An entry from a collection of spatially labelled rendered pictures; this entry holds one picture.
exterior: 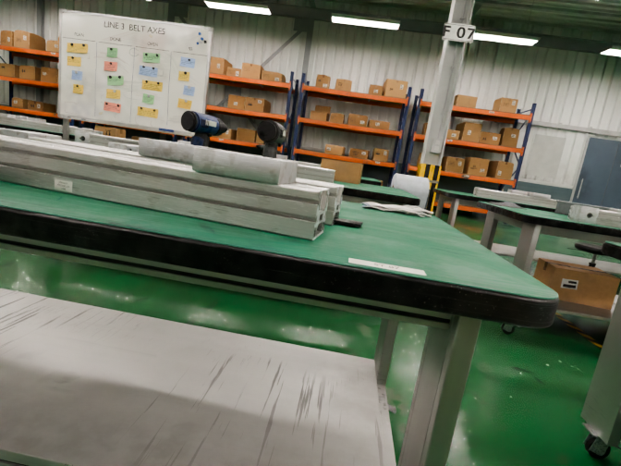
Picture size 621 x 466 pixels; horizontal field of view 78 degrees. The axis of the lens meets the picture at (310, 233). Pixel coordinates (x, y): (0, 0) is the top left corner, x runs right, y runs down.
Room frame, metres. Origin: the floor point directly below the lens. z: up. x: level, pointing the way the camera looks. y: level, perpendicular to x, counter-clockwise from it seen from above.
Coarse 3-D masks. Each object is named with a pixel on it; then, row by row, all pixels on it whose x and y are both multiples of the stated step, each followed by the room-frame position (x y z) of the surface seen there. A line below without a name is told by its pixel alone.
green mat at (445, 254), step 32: (0, 192) 0.64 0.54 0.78; (32, 192) 0.69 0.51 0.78; (128, 224) 0.56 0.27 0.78; (160, 224) 0.59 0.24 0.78; (192, 224) 0.62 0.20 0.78; (224, 224) 0.66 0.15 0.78; (384, 224) 0.96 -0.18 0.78; (416, 224) 1.06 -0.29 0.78; (320, 256) 0.53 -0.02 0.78; (352, 256) 0.56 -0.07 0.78; (384, 256) 0.60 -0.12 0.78; (416, 256) 0.63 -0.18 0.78; (448, 256) 0.67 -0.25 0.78; (480, 256) 0.72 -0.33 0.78; (512, 288) 0.51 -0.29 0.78; (544, 288) 0.54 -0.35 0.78
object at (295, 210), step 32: (0, 160) 0.76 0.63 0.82; (32, 160) 0.74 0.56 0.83; (64, 160) 0.74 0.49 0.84; (96, 160) 0.71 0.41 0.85; (128, 160) 0.70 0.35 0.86; (64, 192) 0.73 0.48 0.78; (96, 192) 0.71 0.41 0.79; (128, 192) 0.70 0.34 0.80; (160, 192) 0.70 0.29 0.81; (192, 192) 0.67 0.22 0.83; (224, 192) 0.66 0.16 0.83; (256, 192) 0.66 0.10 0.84; (288, 192) 0.64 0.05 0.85; (320, 192) 0.64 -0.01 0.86; (256, 224) 0.65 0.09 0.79; (288, 224) 0.64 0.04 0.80; (320, 224) 0.70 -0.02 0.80
